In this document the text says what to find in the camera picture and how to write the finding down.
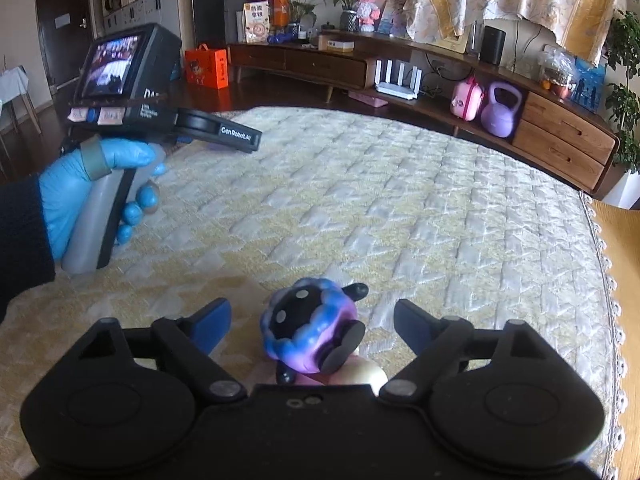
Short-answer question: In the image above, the person's left hand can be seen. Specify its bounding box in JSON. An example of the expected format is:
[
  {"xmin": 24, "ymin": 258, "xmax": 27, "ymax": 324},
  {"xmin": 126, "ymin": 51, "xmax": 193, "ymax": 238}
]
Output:
[{"xmin": 39, "ymin": 137, "xmax": 169, "ymax": 263}]

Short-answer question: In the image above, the black speaker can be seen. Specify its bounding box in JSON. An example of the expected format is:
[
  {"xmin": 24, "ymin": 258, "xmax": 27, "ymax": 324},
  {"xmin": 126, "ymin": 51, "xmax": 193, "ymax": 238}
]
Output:
[{"xmin": 479, "ymin": 24, "xmax": 507, "ymax": 66}]

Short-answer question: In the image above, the wooden plaque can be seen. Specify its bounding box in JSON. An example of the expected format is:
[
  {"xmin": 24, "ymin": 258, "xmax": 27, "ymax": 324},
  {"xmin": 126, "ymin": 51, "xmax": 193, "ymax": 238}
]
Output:
[{"xmin": 439, "ymin": 22, "xmax": 474, "ymax": 54}]

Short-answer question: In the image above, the wall shelf cabinet unit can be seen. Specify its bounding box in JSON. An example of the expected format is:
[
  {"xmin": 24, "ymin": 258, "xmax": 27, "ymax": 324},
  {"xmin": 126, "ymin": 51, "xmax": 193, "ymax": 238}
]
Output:
[{"xmin": 89, "ymin": 0, "xmax": 186, "ymax": 56}]

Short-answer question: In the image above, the potted plant in dark pot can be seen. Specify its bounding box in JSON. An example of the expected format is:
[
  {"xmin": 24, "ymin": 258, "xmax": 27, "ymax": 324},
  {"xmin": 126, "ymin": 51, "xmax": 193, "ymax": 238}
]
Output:
[{"xmin": 322, "ymin": 0, "xmax": 361, "ymax": 31}]

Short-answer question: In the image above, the dark grey refrigerator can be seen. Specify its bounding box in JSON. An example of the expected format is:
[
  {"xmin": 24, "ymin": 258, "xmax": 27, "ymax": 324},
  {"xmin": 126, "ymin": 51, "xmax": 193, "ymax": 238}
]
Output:
[{"xmin": 191, "ymin": 0, "xmax": 261, "ymax": 51}]

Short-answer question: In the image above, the purple kettlebell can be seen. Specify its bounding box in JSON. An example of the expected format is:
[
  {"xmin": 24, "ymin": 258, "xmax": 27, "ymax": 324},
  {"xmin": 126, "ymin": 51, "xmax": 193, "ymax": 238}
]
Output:
[{"xmin": 480, "ymin": 81, "xmax": 525, "ymax": 139}]

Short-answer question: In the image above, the small potted plant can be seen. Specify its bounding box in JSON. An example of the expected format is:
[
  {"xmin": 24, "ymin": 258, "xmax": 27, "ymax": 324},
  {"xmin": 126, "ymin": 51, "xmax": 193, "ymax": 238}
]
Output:
[{"xmin": 284, "ymin": 0, "xmax": 319, "ymax": 39}]

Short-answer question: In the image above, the long wooden TV cabinet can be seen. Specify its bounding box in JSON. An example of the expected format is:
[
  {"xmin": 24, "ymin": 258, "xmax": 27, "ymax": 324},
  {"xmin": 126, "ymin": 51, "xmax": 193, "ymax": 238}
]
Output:
[{"xmin": 227, "ymin": 29, "xmax": 624, "ymax": 197}]

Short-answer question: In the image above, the blue framed picture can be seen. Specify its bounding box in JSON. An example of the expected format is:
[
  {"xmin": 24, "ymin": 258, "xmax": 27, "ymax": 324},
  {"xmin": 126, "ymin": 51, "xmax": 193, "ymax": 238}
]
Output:
[{"xmin": 377, "ymin": 0, "xmax": 409, "ymax": 36}]

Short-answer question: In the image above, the white flat box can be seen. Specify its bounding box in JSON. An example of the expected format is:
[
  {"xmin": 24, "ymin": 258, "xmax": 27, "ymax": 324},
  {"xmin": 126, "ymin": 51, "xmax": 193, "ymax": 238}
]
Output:
[{"xmin": 318, "ymin": 34, "xmax": 355, "ymax": 53}]

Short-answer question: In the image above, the cream round toy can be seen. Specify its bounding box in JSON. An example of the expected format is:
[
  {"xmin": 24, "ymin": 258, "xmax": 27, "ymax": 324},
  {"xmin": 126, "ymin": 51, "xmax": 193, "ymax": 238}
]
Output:
[{"xmin": 345, "ymin": 357, "xmax": 389, "ymax": 392}]

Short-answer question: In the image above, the purple blue toy figure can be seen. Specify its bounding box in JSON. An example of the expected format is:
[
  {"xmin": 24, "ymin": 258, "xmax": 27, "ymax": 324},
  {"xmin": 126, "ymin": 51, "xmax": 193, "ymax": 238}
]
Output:
[{"xmin": 259, "ymin": 277, "xmax": 371, "ymax": 387}]

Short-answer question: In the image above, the clear plastic bag of fruit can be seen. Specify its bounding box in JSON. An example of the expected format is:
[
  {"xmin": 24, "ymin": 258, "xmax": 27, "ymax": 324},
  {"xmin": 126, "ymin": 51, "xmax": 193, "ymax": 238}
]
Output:
[{"xmin": 537, "ymin": 44, "xmax": 581, "ymax": 99}]

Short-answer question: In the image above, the white orange snack box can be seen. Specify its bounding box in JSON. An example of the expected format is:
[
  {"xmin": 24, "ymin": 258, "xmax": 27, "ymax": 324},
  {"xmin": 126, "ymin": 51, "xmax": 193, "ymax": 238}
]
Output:
[{"xmin": 243, "ymin": 1, "xmax": 271, "ymax": 45}]

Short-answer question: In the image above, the table with white cloth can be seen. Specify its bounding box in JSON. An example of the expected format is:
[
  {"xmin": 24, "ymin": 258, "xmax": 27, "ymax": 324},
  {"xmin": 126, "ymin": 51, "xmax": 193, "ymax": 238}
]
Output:
[{"xmin": 0, "ymin": 67, "xmax": 39, "ymax": 137}]

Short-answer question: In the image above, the orange red box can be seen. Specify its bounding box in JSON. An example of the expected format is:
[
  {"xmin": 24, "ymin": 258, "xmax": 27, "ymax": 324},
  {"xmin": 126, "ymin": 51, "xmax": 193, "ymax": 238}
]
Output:
[{"xmin": 247, "ymin": 0, "xmax": 291, "ymax": 29}]

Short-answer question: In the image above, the blue picture card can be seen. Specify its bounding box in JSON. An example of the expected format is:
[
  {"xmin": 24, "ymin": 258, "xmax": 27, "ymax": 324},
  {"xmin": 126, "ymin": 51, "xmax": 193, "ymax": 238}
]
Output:
[{"xmin": 569, "ymin": 57, "xmax": 607, "ymax": 114}]

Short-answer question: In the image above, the white router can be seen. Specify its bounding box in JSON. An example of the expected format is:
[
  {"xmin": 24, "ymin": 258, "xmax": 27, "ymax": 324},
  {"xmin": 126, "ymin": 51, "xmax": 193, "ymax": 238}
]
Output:
[{"xmin": 373, "ymin": 58, "xmax": 424, "ymax": 101}]

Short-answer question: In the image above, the pink toy suitcase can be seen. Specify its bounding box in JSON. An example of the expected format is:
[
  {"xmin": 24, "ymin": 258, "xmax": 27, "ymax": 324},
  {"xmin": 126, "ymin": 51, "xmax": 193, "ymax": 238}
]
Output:
[{"xmin": 449, "ymin": 75, "xmax": 486, "ymax": 122}]

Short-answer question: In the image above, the pink plush doll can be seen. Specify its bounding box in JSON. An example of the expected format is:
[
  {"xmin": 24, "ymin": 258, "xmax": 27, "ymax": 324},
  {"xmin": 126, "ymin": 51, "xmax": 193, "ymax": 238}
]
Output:
[{"xmin": 349, "ymin": 0, "xmax": 394, "ymax": 34}]

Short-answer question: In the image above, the quilted yellow white tablecloth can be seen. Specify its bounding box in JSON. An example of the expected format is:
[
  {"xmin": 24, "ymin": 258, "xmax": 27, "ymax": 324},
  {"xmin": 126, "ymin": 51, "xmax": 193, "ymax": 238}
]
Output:
[{"xmin": 0, "ymin": 106, "xmax": 629, "ymax": 480}]

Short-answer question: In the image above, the dark wooden door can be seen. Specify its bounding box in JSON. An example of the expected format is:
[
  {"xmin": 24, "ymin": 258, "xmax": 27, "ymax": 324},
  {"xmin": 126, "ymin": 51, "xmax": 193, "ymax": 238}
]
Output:
[{"xmin": 34, "ymin": 0, "xmax": 94, "ymax": 89}]

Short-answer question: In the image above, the pink flat box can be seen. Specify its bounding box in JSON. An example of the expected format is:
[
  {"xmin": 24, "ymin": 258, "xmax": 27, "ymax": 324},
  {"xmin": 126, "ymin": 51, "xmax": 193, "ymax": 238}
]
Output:
[{"xmin": 348, "ymin": 89, "xmax": 390, "ymax": 108}]

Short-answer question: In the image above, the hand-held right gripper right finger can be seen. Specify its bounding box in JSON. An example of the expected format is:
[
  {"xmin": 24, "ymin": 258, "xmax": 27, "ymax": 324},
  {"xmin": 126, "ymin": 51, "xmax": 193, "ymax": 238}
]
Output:
[{"xmin": 380, "ymin": 299, "xmax": 549, "ymax": 404}]

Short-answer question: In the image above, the tall green houseplant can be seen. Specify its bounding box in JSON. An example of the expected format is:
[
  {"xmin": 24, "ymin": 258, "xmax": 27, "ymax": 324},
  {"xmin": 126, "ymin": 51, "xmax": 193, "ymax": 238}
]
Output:
[{"xmin": 604, "ymin": 9, "xmax": 640, "ymax": 174}]

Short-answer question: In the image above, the light wooden drawer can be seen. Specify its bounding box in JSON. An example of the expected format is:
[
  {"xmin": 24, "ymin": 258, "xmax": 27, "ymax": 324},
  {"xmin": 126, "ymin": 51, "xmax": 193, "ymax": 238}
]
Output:
[
  {"xmin": 511, "ymin": 120, "xmax": 607, "ymax": 192},
  {"xmin": 521, "ymin": 91, "xmax": 619, "ymax": 165}
]

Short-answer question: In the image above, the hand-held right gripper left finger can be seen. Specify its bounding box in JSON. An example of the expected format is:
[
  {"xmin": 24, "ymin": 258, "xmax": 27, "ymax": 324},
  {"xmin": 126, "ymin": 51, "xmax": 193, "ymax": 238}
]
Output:
[{"xmin": 80, "ymin": 297, "xmax": 247, "ymax": 404}]

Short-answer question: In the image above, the orange gift box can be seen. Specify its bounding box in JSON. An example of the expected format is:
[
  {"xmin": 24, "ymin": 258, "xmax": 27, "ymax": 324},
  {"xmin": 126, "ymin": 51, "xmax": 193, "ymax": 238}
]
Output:
[{"xmin": 184, "ymin": 43, "xmax": 230, "ymax": 90}]

